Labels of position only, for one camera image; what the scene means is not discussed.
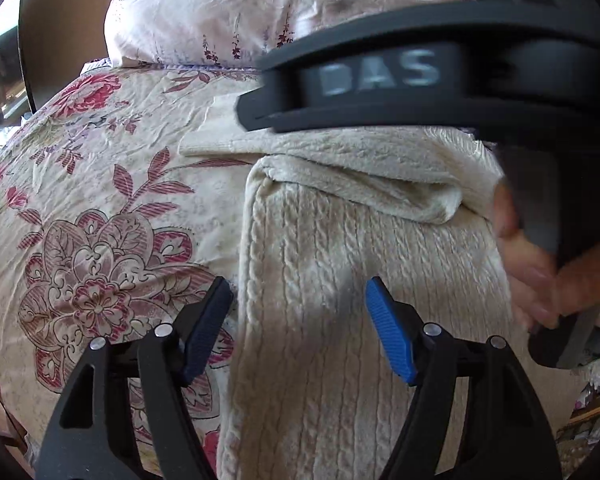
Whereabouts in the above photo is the wooden headboard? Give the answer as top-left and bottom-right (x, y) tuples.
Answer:
(18, 0), (111, 112)

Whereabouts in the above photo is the pink floral pillow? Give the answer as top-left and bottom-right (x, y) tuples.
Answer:
(104, 0), (454, 68)

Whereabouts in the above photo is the person's right hand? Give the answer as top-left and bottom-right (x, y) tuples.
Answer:
(493, 181), (600, 330)

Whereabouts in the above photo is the cream cable-knit sweater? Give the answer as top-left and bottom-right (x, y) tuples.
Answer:
(178, 123), (600, 480)

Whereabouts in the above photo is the floral bedspread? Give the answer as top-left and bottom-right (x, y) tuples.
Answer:
(0, 62), (600, 480)

